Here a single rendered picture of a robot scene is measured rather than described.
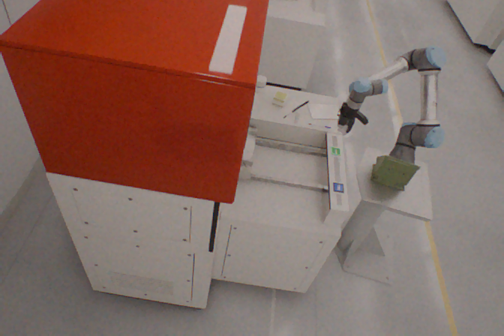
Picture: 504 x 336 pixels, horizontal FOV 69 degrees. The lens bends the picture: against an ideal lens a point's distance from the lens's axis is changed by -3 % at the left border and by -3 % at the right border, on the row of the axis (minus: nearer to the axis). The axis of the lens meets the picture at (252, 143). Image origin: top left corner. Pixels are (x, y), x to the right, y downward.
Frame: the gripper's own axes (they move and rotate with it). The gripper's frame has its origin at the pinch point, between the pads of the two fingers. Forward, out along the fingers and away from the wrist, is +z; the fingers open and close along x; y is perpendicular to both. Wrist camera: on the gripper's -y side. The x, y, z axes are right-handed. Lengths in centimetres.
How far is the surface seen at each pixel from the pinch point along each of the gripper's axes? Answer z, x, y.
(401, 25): 110, -387, -153
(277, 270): 76, 46, 19
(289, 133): 21.4, -15.0, 26.3
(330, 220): 24.4, 39.9, 2.6
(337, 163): 15.1, 8.7, 0.2
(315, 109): 13.9, -32.8, 12.2
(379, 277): 109, 23, -60
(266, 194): 29, 27, 36
